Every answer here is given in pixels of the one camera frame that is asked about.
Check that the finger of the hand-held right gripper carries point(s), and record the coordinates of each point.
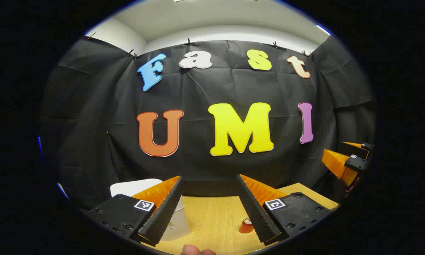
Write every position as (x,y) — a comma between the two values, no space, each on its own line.
(361,148)
(336,164)

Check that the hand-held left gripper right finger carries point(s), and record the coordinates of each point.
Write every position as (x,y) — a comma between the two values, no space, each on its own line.
(256,216)

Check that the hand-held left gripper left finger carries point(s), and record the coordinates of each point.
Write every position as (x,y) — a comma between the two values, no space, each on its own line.
(163,216)

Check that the red pop can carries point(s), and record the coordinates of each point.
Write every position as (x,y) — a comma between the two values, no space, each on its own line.
(246,227)

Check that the white desktop garbage bin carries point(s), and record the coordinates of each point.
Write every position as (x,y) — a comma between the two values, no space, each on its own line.
(134,187)

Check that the wooden desktop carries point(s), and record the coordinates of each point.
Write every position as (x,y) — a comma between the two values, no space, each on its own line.
(212,219)

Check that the black backdrop cloth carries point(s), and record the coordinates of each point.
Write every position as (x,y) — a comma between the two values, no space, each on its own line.
(205,88)

